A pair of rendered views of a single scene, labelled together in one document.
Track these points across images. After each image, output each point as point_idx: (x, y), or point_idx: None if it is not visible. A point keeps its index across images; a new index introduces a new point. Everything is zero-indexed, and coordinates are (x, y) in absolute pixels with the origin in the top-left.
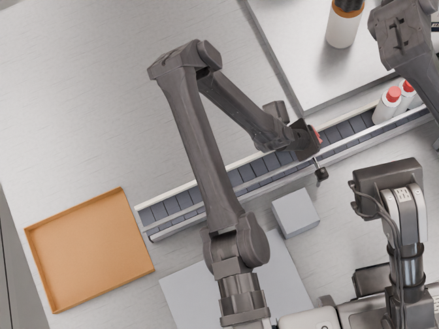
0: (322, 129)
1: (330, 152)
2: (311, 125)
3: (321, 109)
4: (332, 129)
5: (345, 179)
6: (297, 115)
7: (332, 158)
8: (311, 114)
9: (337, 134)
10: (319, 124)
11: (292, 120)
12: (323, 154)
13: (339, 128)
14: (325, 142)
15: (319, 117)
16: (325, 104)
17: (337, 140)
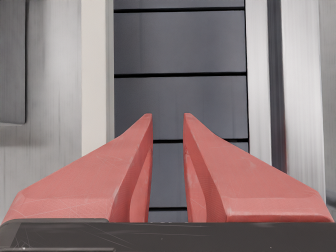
0: (111, 79)
1: (230, 93)
2: (20, 228)
3: (30, 45)
4: (129, 32)
5: (325, 83)
6: (9, 141)
7: (259, 97)
8: (30, 90)
9: (162, 24)
10: (79, 79)
11: (21, 166)
12: (227, 126)
13: (136, 1)
14: (174, 95)
15: (56, 66)
16: (4, 14)
17: (189, 36)
